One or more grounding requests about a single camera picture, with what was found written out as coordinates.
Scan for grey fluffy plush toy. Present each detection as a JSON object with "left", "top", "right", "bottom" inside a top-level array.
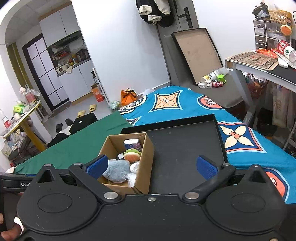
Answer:
[{"left": 102, "top": 159, "right": 130, "bottom": 183}]

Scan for hamburger plush toy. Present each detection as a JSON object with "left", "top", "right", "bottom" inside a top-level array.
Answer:
[{"left": 123, "top": 149, "right": 142, "bottom": 163}]

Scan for blue tissue pack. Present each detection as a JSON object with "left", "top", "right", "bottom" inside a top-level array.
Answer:
[{"left": 123, "top": 138, "right": 142, "bottom": 152}]

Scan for clear plastic bag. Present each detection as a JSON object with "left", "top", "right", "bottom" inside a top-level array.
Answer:
[{"left": 126, "top": 173, "right": 137, "bottom": 187}]

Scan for white cloth ball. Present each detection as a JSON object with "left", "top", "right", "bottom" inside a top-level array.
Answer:
[{"left": 130, "top": 161, "right": 139, "bottom": 174}]

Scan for person's hand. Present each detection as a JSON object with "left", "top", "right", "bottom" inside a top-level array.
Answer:
[{"left": 0, "top": 212, "right": 23, "bottom": 241}]

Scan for green cloth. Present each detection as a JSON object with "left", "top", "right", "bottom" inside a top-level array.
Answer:
[{"left": 14, "top": 111, "right": 131, "bottom": 174}]

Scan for black shallow tray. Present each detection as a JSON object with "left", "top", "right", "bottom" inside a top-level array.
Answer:
[{"left": 121, "top": 114, "right": 228, "bottom": 195}]

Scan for blue patterned blanket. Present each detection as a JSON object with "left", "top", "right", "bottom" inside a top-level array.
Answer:
[{"left": 119, "top": 86, "right": 295, "bottom": 204}]

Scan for brown cardboard box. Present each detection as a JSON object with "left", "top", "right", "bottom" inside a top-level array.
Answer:
[{"left": 98, "top": 133, "right": 154, "bottom": 195}]

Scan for black bag on floor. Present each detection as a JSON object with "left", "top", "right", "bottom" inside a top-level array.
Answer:
[{"left": 69, "top": 113, "right": 98, "bottom": 135}]

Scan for yellow slipper left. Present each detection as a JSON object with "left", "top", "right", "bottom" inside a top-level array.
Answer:
[{"left": 77, "top": 110, "right": 86, "bottom": 118}]

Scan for yellow slipper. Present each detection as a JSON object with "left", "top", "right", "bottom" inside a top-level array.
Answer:
[
  {"left": 89, "top": 104, "right": 96, "bottom": 113},
  {"left": 77, "top": 110, "right": 86, "bottom": 118}
]

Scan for yellow table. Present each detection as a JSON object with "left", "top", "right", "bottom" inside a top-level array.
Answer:
[{"left": 2, "top": 100, "right": 46, "bottom": 152}]

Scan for yellow slipper right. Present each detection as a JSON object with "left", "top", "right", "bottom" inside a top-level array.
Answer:
[{"left": 89, "top": 104, "right": 96, "bottom": 113}]

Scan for grey mattress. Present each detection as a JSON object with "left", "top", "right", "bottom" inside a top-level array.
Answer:
[{"left": 181, "top": 71, "right": 244, "bottom": 108}]

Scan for orange cardboard carton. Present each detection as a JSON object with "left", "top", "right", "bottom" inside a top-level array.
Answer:
[{"left": 91, "top": 84, "right": 104, "bottom": 102}]

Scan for red small toys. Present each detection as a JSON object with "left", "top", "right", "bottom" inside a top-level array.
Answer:
[{"left": 212, "top": 80, "right": 224, "bottom": 88}]

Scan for orange bag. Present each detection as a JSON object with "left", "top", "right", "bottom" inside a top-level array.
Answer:
[{"left": 120, "top": 89, "right": 137, "bottom": 106}]

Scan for white container with label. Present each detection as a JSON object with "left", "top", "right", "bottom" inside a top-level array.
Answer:
[{"left": 201, "top": 70, "right": 220, "bottom": 83}]

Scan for green cup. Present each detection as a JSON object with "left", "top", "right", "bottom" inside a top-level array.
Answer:
[{"left": 217, "top": 74, "right": 226, "bottom": 84}]

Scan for orange basket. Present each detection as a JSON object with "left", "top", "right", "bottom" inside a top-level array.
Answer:
[{"left": 247, "top": 78, "right": 269, "bottom": 99}]

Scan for leaning black framed board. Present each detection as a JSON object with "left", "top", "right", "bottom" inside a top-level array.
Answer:
[{"left": 171, "top": 28, "right": 223, "bottom": 85}]

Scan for grey desk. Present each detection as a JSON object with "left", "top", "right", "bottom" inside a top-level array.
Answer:
[{"left": 225, "top": 56, "right": 295, "bottom": 126}]

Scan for white kitchen cabinet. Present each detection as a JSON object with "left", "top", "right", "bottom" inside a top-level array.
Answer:
[{"left": 39, "top": 3, "right": 95, "bottom": 102}]

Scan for plastic bottle red label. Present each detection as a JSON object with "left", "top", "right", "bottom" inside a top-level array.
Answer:
[{"left": 274, "top": 39, "right": 296, "bottom": 62}]

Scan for grey drawer organizer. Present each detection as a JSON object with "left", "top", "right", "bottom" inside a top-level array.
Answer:
[{"left": 253, "top": 20, "right": 291, "bottom": 50}]

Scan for hanging black white clothes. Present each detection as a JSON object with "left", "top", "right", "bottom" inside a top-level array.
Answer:
[{"left": 135, "top": 0, "right": 174, "bottom": 28}]

